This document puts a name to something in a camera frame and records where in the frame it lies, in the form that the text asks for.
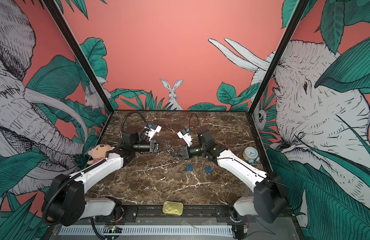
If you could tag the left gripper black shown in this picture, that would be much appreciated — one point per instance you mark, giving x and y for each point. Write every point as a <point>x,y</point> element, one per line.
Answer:
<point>164,144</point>

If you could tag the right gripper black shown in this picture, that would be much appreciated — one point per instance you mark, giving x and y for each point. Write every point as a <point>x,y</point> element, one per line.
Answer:
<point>190,152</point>

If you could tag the blue padlock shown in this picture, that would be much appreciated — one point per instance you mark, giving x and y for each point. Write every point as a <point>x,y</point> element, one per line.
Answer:
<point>189,167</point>
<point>208,170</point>

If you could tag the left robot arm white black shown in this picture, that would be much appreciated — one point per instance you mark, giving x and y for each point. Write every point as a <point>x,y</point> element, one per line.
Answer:
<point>65,202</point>

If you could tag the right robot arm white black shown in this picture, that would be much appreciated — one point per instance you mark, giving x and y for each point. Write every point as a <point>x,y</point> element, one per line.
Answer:
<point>269,195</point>

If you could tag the yellow tin can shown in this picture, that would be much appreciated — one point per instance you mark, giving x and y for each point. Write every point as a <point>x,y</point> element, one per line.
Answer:
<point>173,208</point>

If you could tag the plush doll toy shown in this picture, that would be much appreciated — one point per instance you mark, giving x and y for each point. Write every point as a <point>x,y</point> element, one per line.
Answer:
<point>98,152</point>

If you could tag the small alarm clock teal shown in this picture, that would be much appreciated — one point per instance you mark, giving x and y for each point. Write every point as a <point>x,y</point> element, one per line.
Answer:
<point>251,155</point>

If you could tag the small circuit board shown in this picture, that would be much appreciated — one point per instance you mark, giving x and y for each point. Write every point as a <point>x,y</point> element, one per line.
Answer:
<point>112,230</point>

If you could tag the white vented strip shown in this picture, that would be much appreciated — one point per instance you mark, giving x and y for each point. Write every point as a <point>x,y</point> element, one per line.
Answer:
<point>186,230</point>

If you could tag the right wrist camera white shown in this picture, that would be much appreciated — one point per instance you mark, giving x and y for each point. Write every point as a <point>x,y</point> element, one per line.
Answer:
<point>186,136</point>

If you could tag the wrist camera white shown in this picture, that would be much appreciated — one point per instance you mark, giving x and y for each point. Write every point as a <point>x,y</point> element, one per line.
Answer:
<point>152,130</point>
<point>186,136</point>

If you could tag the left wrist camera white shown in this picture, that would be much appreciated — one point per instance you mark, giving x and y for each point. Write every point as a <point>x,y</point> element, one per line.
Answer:
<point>152,130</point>

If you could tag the black mounting rail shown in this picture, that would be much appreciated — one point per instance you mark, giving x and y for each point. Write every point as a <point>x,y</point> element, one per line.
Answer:
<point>109,212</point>

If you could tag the left black frame post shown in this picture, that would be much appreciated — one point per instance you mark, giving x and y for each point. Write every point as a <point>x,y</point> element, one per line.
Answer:
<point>58,18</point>

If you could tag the black frame post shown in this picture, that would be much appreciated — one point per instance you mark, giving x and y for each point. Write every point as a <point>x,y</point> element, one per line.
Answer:
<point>58,18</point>
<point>290,29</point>

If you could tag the right black frame post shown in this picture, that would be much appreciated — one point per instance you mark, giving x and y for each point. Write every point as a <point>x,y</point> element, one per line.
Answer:
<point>290,29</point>

